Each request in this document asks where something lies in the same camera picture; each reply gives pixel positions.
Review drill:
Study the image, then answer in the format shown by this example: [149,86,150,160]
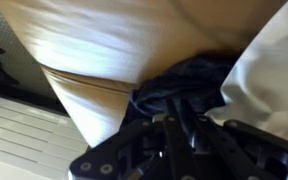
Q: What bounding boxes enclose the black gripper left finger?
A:
[68,99,198,180]

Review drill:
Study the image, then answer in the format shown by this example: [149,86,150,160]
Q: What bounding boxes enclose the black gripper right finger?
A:
[180,99,288,180]

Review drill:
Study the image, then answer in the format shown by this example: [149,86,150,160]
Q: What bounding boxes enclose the beige khaki pants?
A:
[204,0,288,147]

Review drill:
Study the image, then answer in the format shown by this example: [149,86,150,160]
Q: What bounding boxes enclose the brown leather sofa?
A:
[0,0,288,148]

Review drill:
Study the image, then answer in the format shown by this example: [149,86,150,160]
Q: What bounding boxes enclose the dark navy garment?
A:
[126,54,240,118]

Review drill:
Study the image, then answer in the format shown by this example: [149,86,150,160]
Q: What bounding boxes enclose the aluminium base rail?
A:
[0,94,89,180]

